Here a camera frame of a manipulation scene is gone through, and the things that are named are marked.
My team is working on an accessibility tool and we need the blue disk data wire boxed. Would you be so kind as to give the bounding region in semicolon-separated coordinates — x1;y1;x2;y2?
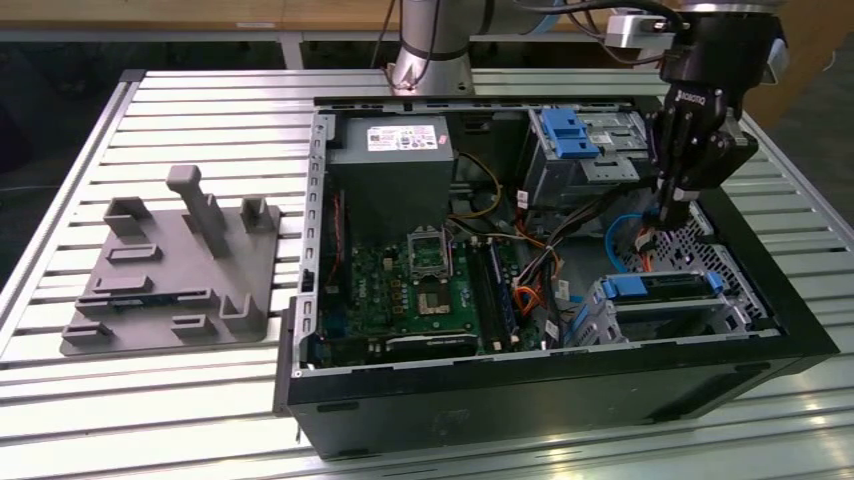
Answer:
601;209;663;277

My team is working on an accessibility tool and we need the red yellow disk power wire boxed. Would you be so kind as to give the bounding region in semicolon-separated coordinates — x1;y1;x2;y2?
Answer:
631;214;668;277

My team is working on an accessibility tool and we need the RAM stick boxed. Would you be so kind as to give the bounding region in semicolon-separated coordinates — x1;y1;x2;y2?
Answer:
484;239;522;346
109;295;188;308

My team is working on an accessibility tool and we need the metal socket cover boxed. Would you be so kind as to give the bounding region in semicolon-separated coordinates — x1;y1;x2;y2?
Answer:
405;226;454;284

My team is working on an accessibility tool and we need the wooden table grey frame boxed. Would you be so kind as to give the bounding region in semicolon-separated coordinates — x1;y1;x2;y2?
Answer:
0;0;581;71

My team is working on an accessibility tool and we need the black PC case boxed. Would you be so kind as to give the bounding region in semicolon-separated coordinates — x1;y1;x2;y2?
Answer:
272;94;841;461

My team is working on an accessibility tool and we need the hard disk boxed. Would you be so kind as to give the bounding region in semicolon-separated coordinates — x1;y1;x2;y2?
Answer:
599;272;725;302

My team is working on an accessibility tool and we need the black graphics card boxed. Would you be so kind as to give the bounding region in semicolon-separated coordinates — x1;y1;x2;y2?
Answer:
365;329;481;360

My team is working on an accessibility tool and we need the yellow black wire bundle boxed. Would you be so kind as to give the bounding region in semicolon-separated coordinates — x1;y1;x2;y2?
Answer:
450;149;505;224

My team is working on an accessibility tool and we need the grey power supply unit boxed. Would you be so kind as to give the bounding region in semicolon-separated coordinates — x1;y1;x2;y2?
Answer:
325;114;458;249

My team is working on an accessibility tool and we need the blue plastic drive latch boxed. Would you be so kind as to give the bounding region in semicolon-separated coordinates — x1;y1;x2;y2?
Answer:
541;108;600;160

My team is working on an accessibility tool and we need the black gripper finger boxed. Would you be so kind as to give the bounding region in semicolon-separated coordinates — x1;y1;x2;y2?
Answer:
673;117;760;229
649;107;681;230

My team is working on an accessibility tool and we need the green motherboard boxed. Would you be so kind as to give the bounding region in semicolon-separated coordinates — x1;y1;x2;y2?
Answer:
316;224;554;359

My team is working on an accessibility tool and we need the grey parts rack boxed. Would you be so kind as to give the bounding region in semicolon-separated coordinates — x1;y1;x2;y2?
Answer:
58;164;285;359

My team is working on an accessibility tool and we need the metal optical drive cage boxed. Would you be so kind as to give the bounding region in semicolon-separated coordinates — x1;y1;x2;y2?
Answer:
516;107;665;239

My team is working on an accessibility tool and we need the wooden cabinet panel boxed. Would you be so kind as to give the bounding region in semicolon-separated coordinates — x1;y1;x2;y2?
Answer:
776;0;854;132

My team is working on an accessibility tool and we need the orange red wire bundle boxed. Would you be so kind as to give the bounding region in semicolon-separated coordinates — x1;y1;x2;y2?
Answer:
510;282;556;321

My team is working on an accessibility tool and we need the black RAM slot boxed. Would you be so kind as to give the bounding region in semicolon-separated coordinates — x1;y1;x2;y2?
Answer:
465;237;488;354

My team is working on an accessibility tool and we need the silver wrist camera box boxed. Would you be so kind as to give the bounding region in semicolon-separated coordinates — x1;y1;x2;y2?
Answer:
608;13;669;51

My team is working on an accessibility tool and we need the metal disk bay cage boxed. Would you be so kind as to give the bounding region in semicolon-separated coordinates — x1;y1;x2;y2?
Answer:
565;269;779;351

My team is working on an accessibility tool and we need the CPU socket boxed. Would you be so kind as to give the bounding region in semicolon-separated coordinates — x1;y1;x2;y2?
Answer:
417;287;466;320

